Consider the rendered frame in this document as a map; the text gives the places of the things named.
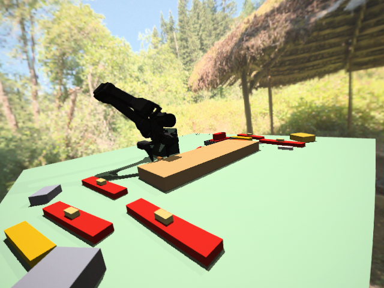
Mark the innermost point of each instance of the tan rectangular panel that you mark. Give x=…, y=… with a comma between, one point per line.
x=170, y=172

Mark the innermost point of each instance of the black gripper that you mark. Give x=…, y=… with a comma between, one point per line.
x=146, y=145

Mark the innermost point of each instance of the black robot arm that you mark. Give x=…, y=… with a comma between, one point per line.
x=108, y=93

